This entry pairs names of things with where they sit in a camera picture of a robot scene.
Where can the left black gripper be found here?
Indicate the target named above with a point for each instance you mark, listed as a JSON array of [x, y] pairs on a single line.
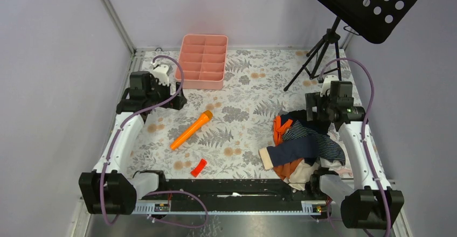
[[177, 102]]

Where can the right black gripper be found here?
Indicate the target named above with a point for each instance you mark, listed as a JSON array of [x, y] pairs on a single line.
[[314, 100]]

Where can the orange toy microphone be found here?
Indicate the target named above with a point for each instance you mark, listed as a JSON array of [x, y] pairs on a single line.
[[202, 120]]

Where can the navy underwear beige waistband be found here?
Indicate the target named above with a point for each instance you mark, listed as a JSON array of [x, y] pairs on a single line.
[[305, 148]]

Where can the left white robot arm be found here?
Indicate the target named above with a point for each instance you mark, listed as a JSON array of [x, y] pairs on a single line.
[[106, 189]]

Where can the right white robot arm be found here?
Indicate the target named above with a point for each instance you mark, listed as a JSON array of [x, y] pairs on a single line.
[[370, 203]]

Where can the black garment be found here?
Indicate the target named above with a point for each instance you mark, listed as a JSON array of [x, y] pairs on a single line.
[[301, 117]]

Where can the floral table mat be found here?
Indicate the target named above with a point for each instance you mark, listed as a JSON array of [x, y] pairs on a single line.
[[258, 84]]

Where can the pink divided organizer tray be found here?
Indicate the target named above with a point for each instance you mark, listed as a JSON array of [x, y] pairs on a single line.
[[203, 58]]

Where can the small red plastic piece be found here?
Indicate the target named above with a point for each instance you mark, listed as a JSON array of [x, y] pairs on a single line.
[[198, 169]]

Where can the white cream garment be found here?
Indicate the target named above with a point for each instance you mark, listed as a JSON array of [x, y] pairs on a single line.
[[303, 172]]

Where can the orange garment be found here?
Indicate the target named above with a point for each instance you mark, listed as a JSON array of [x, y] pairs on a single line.
[[283, 170]]

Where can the black music stand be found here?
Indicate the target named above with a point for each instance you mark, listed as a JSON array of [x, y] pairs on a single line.
[[374, 20]]

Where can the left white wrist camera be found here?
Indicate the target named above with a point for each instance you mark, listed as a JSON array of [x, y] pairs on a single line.
[[161, 73]]

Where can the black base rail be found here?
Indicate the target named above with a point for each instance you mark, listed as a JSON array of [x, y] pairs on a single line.
[[230, 197]]

